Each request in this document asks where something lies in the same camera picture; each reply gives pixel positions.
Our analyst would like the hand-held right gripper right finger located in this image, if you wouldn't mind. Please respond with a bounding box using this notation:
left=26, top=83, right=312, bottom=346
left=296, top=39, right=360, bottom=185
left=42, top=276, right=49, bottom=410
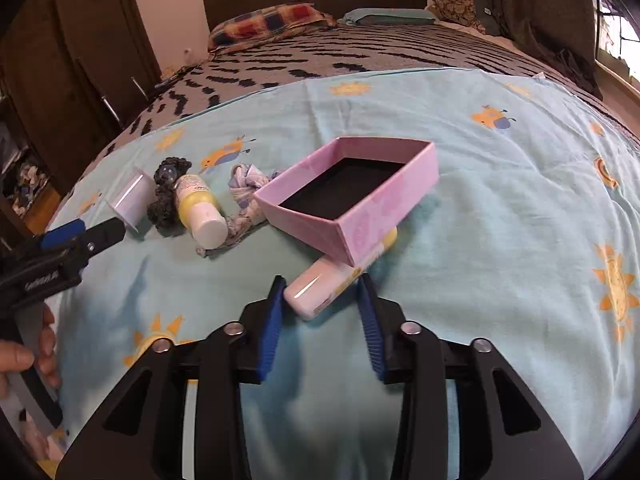
left=357, top=272, right=586, bottom=480

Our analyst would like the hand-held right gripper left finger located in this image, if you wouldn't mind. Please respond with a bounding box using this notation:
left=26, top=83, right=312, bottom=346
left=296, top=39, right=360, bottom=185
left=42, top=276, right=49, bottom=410
left=55, top=275, right=288, bottom=480

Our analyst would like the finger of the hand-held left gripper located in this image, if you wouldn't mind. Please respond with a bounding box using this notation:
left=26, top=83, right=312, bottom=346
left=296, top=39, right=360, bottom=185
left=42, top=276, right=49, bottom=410
left=39, top=218, right=87, bottom=252
left=70, top=218, right=127, bottom=261

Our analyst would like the white plastic spool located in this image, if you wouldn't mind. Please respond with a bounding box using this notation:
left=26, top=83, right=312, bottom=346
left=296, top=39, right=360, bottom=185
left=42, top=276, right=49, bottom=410
left=106, top=167, right=157, bottom=233

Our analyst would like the white yellow bottle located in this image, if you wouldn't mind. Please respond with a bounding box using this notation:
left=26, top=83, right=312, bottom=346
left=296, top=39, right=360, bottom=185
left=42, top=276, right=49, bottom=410
left=174, top=174, right=228, bottom=250
left=284, top=225, right=398, bottom=321

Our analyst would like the person's left hand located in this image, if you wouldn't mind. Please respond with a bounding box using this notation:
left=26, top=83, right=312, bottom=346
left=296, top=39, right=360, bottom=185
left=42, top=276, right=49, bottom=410
left=0, top=305, right=63, bottom=398

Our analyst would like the black scrunchie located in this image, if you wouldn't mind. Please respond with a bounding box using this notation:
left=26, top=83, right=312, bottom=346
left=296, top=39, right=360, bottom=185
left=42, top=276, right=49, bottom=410
left=146, top=157, right=193, bottom=236

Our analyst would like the pink open box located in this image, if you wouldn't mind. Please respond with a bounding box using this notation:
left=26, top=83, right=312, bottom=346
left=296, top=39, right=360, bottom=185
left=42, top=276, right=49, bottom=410
left=254, top=136, right=441, bottom=267

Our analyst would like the light blue printed sheet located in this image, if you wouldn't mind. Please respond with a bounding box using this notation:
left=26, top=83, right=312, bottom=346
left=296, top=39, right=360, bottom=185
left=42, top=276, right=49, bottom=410
left=47, top=67, right=640, bottom=480

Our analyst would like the blue white knotted cloth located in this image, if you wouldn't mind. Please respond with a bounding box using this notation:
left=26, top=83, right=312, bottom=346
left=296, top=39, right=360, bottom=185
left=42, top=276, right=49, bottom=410
left=196, top=162, right=281, bottom=260

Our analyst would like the dark wooden wardrobe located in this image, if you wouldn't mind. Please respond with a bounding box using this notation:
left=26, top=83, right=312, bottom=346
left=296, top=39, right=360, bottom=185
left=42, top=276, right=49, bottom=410
left=0, top=0, right=163, bottom=231

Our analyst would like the red blue plaid pillow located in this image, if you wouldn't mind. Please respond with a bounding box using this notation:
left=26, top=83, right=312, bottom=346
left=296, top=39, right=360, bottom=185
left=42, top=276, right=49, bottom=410
left=207, top=3, right=338, bottom=53

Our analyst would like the black striped grey blanket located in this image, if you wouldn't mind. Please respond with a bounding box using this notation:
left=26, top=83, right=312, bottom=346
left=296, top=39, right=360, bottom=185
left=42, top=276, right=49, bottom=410
left=65, top=25, right=640, bottom=201

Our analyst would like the light blue pillow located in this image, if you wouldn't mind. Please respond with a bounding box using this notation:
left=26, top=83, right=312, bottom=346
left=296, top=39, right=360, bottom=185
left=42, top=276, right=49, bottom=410
left=337, top=7, right=438, bottom=27

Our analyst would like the brown patterned cushion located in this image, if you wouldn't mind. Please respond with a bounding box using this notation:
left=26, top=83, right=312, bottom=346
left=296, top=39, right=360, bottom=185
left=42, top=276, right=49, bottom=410
left=426, top=0, right=488, bottom=36

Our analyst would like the brown curtain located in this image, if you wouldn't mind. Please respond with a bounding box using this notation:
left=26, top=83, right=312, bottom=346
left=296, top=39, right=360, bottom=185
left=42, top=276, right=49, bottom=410
left=432, top=0, right=603, bottom=101

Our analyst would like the window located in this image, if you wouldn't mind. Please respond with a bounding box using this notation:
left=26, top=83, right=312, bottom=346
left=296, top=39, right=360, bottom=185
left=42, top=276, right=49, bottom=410
left=585, top=0, right=640, bottom=91

